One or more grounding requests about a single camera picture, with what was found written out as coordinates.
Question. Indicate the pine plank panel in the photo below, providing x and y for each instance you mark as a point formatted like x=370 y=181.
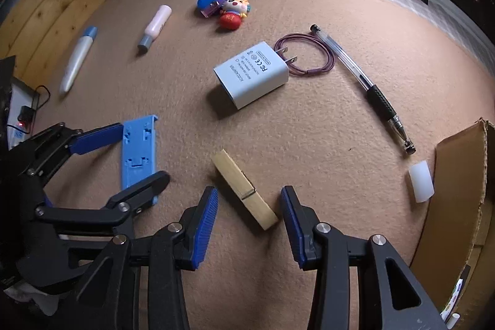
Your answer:
x=50 y=13

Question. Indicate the cardboard box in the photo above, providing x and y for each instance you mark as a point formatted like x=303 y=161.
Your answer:
x=456 y=198

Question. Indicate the white plastic cap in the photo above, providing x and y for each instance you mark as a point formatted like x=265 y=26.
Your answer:
x=421 y=181

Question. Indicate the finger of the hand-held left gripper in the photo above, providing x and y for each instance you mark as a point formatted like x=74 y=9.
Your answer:
x=147 y=185
x=100 y=138

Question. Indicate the white lotion bottle blue cap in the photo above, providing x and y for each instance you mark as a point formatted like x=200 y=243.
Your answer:
x=75 y=63

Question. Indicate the pink tube grey cap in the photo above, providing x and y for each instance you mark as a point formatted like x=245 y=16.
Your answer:
x=156 y=24

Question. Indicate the wooden clothespin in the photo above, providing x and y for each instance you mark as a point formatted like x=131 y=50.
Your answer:
x=239 y=187

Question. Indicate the clear black pen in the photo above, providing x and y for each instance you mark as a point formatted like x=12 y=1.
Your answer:
x=381 y=98

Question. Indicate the blue plastic holder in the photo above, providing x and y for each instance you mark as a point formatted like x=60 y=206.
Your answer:
x=139 y=152

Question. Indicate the white power strip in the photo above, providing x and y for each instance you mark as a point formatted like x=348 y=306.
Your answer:
x=17 y=98

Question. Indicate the person's left hand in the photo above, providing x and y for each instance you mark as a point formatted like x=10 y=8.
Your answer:
x=31 y=301

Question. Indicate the black power adapter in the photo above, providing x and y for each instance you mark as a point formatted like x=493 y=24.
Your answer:
x=26 y=115

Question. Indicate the cartoon figurine toy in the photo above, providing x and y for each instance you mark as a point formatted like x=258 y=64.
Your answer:
x=232 y=15

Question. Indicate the white charger plug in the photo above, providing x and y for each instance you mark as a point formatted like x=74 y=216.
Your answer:
x=251 y=76

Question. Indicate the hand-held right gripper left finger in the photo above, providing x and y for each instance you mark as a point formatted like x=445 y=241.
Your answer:
x=205 y=225

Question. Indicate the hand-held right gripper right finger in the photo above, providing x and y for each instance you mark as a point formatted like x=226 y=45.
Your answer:
x=296 y=225

